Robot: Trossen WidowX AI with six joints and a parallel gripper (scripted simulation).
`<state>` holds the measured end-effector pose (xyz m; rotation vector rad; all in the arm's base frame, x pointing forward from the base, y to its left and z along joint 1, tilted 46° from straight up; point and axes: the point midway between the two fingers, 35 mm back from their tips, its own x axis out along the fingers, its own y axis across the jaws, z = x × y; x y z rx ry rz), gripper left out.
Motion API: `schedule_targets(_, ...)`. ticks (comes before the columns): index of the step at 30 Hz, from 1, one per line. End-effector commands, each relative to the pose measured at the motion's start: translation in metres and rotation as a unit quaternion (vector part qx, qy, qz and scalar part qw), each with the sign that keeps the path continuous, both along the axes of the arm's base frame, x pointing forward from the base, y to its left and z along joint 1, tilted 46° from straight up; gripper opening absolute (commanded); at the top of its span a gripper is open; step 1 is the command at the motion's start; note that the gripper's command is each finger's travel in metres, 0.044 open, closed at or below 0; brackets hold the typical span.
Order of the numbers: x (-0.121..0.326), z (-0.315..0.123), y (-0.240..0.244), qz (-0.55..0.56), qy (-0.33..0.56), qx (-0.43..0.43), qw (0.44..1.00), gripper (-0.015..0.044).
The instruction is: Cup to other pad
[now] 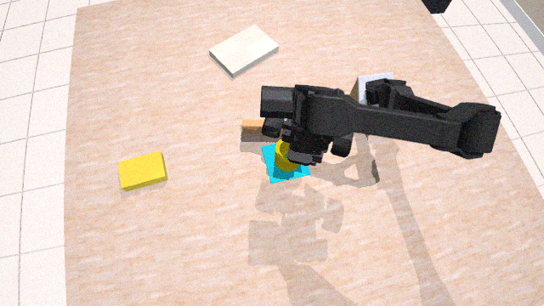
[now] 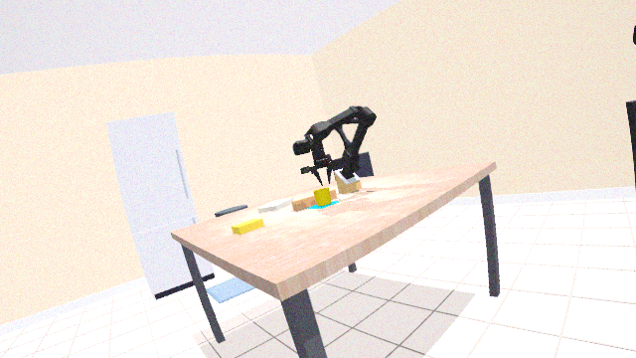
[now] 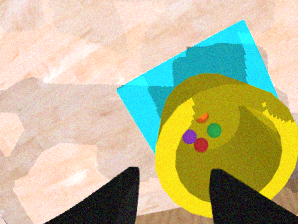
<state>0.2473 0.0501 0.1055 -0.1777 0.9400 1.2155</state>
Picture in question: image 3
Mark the green marble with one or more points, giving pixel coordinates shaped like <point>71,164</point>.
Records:
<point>214,130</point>

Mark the orange marble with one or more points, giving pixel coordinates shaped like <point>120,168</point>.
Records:
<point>203,118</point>

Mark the purple marble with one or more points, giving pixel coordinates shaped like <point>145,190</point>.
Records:
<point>189,136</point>

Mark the red marble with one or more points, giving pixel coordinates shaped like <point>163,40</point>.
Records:
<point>201,145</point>

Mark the yellow cup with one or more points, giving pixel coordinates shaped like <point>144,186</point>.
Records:
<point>258,144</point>

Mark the light wooden bar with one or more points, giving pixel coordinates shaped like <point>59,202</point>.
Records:
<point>287,198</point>

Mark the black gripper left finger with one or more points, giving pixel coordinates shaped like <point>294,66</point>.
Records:
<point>112,203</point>

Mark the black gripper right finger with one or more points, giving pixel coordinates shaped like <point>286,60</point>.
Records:
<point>236,203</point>

